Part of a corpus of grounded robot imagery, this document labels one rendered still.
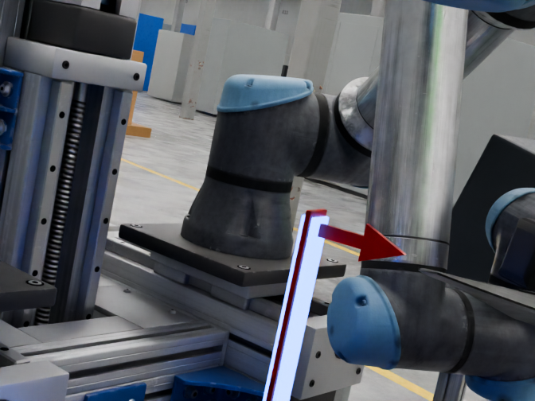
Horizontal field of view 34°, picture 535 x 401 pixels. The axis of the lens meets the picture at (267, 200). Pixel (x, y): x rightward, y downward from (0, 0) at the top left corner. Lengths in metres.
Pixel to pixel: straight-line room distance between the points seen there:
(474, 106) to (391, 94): 9.75
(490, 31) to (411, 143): 0.24
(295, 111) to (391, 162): 0.38
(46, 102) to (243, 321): 0.36
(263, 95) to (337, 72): 10.53
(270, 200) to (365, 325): 0.43
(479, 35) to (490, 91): 9.74
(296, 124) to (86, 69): 0.28
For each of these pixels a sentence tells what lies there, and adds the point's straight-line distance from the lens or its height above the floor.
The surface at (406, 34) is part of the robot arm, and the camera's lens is 0.79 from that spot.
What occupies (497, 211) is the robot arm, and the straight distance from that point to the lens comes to 0.85.
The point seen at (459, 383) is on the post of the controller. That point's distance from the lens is 1.09.
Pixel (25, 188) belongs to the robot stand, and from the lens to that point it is 1.00.
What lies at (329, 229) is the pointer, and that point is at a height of 1.18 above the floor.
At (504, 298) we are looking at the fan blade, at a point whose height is 1.19.
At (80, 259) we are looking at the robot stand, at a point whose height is 1.01.
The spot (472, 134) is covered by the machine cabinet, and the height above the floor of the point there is 1.06.
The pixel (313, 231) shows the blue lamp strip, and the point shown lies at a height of 1.18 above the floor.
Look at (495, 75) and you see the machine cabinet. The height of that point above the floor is 1.80.
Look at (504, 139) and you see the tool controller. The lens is 1.10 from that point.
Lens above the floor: 1.27
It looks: 8 degrees down
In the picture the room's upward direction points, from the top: 12 degrees clockwise
